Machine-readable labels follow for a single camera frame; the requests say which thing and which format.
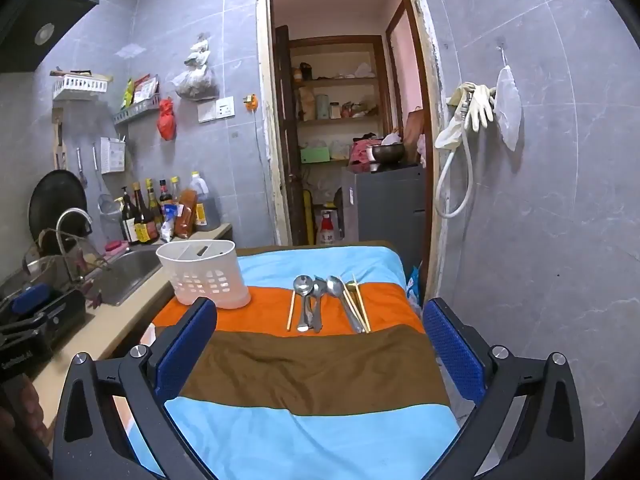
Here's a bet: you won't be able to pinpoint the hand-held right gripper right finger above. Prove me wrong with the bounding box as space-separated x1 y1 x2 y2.
422 297 586 480

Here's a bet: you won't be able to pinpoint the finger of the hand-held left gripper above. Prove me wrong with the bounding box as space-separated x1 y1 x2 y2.
0 310 65 348
0 284 56 318

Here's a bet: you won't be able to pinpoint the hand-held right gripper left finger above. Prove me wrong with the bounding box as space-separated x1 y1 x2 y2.
52 297 218 480

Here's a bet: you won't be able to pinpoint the white plastic utensil basket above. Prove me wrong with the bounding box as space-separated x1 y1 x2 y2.
156 239 252 310

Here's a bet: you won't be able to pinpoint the ornate handle steel spoon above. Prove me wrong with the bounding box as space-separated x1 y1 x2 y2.
327 276 365 335

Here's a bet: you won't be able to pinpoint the plain steel spoon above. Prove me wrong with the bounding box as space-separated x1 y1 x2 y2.
293 275 314 333

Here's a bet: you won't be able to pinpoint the beige kitchen counter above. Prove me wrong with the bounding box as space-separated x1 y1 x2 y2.
27 222 234 443

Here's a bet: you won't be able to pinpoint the steel sink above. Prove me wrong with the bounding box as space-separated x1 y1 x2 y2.
89 246 165 307

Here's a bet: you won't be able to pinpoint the steel faucet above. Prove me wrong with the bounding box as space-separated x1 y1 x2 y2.
54 208 94 282

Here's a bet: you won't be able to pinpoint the black wok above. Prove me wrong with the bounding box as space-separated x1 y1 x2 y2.
27 169 89 257

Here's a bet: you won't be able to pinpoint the striped blue orange brown cloth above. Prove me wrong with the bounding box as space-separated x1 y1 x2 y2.
127 245 463 480

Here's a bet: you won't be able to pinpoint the orange seasoning packet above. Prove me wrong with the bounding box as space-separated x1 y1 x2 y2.
176 188 197 240

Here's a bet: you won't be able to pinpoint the large oil jug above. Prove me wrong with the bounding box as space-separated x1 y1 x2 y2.
188 170 222 232

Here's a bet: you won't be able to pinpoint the grey refrigerator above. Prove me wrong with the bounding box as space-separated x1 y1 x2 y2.
342 164 427 244

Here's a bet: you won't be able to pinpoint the wooden cutting board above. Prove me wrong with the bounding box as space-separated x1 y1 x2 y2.
52 107 69 171

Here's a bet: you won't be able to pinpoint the red bottle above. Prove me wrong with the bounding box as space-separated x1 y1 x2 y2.
319 209 342 246

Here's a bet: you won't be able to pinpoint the dark metal bowl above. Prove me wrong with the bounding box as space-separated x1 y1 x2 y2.
367 143 405 166

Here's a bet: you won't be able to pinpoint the pink cloth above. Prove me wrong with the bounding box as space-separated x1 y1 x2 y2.
348 134 382 174

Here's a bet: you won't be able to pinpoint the red plastic bag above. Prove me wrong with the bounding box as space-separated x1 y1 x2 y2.
157 98 177 141

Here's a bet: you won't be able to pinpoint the dark wooden door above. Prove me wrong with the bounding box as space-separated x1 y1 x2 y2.
273 25 310 246

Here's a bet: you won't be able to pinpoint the green box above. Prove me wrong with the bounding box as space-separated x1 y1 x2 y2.
301 143 332 164

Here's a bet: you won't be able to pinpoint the cream rubber gloves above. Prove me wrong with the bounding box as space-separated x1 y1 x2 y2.
434 82 497 150

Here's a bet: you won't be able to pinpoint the white mesh bag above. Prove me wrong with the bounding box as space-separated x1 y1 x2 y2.
494 64 523 152

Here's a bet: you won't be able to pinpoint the hanging clear plastic bags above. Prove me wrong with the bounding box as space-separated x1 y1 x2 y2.
171 34 221 101

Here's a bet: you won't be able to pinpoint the black range hood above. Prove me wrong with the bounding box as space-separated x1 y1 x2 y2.
0 0 101 73

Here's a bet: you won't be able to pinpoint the wooden shelf unit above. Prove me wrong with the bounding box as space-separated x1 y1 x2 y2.
287 35 387 167

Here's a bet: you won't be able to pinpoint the wire dish rack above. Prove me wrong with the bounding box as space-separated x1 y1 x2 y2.
0 227 112 313

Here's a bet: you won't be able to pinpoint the white wall box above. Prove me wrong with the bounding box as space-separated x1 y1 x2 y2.
100 137 126 175

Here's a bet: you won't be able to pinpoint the white hose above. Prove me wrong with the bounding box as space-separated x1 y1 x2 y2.
434 91 477 219

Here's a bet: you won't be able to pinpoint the metal wall shelf with packets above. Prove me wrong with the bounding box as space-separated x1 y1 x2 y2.
112 75 162 127

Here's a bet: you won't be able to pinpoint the white wall rack basket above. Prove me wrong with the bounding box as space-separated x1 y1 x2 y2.
50 71 112 102

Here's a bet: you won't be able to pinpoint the white wall socket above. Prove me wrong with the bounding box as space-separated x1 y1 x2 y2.
197 95 236 124

